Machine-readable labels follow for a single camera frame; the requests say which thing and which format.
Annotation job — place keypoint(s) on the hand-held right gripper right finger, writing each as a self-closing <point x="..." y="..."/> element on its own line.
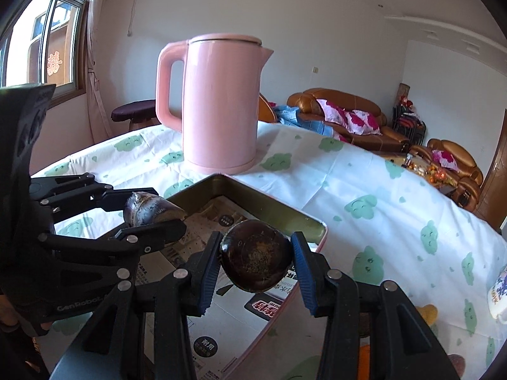
<point x="305" y="281"/>

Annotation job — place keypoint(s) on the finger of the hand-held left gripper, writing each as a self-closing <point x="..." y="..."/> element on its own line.
<point x="79" y="194"/>
<point x="150" y="235"/>

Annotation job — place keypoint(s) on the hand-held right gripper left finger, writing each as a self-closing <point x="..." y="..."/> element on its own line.
<point x="206" y="281"/>

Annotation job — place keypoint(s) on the passion fruit half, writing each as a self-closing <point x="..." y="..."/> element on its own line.
<point x="146" y="208"/>

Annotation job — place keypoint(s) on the dark brown passion fruit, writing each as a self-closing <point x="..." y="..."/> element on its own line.
<point x="257" y="253"/>

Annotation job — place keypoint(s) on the cardboard fruit box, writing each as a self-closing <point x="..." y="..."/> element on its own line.
<point x="253" y="202"/>

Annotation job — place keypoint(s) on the yellow round fruit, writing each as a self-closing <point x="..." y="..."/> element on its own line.
<point x="426" y="313"/>

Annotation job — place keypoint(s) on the person's left hand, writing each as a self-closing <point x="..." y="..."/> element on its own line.
<point x="41" y="327"/>

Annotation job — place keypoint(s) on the printed paper lining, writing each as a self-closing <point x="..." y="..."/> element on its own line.
<point x="237" y="328"/>

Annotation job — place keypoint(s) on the dark purple stool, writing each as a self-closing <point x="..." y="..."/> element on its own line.
<point x="132" y="109"/>

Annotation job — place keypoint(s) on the cloud print tablecloth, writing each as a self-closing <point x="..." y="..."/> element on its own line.
<point x="356" y="174"/>

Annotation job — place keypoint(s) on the pink electric kettle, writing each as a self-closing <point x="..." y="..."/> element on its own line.
<point x="222" y="107"/>

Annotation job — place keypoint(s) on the window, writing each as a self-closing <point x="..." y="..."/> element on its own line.
<point x="51" y="47"/>

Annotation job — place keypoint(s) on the cluttered coffee table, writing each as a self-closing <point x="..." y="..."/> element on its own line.
<point x="431" y="174"/>

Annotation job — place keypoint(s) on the blue clothes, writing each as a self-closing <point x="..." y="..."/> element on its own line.
<point x="289" y="114"/>

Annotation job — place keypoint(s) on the pink floral pillow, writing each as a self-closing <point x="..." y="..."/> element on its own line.
<point x="362" y="122"/>
<point x="332" y="111"/>
<point x="445" y="160"/>

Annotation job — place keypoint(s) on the brown leather chair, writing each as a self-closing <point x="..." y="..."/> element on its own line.
<point x="266" y="111"/>

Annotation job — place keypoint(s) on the purple whole passion fruit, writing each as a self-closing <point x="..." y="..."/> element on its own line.
<point x="456" y="366"/>

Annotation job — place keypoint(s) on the stacked dark chairs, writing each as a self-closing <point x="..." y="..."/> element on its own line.
<point x="410" y="126"/>

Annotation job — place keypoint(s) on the brown leather sofa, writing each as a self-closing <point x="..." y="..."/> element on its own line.
<point x="356" y="101"/>

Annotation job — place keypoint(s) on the white printed mug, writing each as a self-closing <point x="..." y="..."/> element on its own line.
<point x="499" y="295"/>

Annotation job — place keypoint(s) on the brown leather armchair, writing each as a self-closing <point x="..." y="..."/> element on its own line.
<point x="467" y="162"/>

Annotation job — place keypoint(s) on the red flower decoration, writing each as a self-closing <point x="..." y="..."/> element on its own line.
<point x="404" y="97"/>

